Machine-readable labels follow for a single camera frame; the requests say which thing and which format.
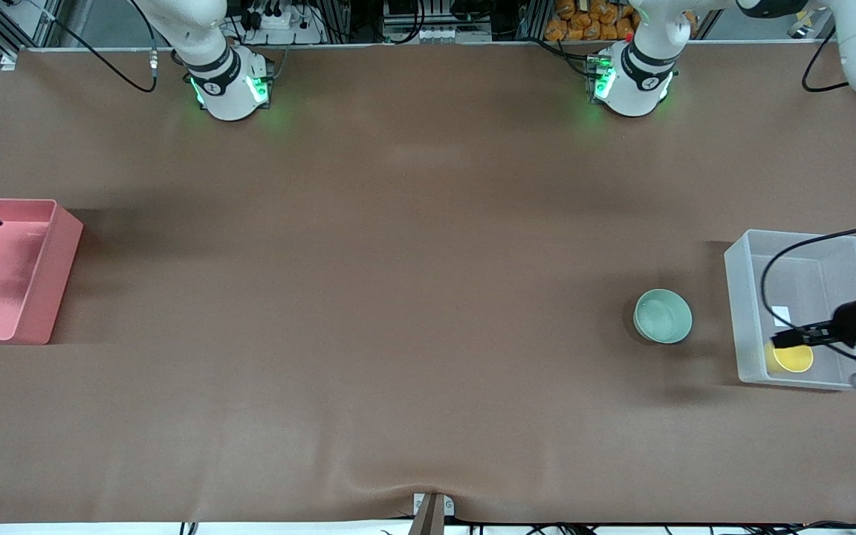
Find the yellow cup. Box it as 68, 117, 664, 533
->
764, 340, 814, 375

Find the pale green bowl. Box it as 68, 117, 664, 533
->
633, 288, 693, 345

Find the translucent plastic bin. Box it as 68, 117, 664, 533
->
724, 229, 856, 392

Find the pile of orange bags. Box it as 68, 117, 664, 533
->
545, 0, 641, 42

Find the brown table cover mat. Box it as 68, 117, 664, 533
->
0, 41, 856, 525

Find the white electronics box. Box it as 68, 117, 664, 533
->
382, 22, 493, 44

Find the white power strip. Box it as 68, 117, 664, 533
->
239, 6, 325, 45

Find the pink plastic bin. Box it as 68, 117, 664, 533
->
0, 198, 85, 346

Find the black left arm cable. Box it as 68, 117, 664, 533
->
761, 30, 856, 365

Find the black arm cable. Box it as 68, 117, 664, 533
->
761, 30, 856, 365
49, 15, 159, 94

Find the metal table clamp bracket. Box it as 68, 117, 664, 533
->
412, 492, 455, 535

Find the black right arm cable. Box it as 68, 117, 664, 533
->
49, 15, 159, 94

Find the aluminium frame rail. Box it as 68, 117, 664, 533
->
0, 0, 65, 53

